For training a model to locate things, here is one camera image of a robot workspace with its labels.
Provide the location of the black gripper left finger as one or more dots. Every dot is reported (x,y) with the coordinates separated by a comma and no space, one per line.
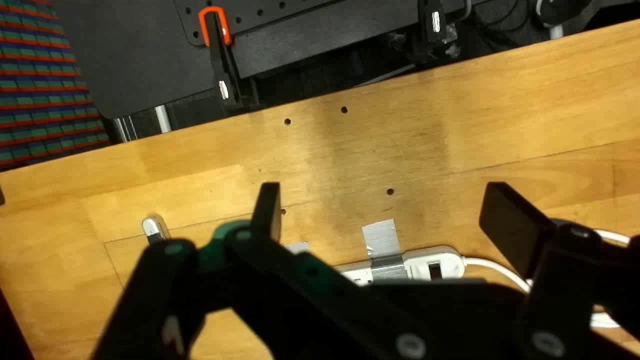
(312,300)

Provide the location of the orange black bar clamp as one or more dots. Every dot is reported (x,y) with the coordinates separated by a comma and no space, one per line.
(216,47)

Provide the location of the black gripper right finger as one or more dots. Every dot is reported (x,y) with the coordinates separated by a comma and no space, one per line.
(573,287)

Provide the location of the white power strip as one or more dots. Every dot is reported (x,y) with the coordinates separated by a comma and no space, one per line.
(426,263)

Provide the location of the black perforated breadboard plate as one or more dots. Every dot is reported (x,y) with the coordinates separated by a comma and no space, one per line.
(147,60)

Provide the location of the silver aluminium rail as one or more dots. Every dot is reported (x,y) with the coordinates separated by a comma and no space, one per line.
(143,123)

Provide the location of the grey tape strip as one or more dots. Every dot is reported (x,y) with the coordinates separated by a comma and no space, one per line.
(381,240)

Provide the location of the colourful striped patterned panel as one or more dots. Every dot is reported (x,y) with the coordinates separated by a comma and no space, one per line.
(40,80)

